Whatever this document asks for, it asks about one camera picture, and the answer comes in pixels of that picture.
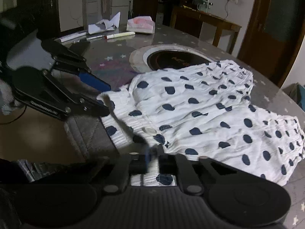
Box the brown wooden door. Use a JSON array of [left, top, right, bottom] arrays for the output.
[[237, 0, 304, 87]]

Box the glass jug on table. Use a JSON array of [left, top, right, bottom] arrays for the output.
[[197, 0, 213, 13]]

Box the wall socket with cable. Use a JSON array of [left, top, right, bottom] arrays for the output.
[[224, 0, 238, 19]]

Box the grey star quilted table cover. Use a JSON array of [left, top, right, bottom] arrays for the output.
[[61, 26, 304, 228]]

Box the white marker pen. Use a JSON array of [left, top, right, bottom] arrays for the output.
[[104, 31, 136, 39]]

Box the folded white paper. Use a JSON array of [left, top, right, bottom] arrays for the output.
[[88, 12, 121, 35]]

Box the water dispenser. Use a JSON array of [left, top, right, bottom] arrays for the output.
[[82, 0, 98, 30]]

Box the round induction cooktop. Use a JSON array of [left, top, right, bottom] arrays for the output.
[[129, 44, 214, 73]]

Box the wooden side table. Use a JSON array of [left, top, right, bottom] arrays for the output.
[[170, 7, 242, 54]]

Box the pink tissue pack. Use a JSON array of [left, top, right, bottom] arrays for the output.
[[126, 16, 155, 34]]

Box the white navy polka-dot garment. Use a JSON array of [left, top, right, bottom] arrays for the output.
[[97, 60, 304, 185]]

